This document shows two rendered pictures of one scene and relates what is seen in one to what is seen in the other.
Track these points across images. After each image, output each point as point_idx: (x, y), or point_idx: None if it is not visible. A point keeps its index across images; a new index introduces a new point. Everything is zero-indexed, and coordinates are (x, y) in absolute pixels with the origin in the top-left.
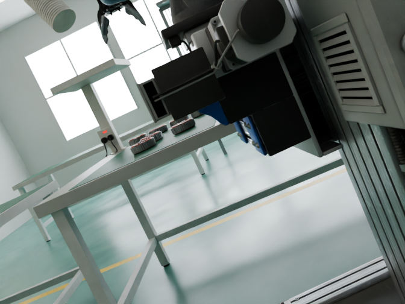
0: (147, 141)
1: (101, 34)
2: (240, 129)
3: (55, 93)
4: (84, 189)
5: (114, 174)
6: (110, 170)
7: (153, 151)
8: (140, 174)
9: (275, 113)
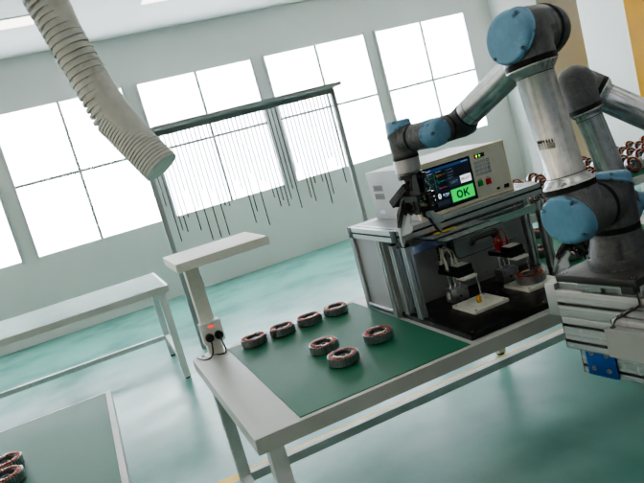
0: (356, 353)
1: (402, 235)
2: (616, 366)
3: (181, 272)
4: (325, 416)
5: (363, 397)
6: (344, 390)
7: (399, 370)
8: (392, 397)
9: None
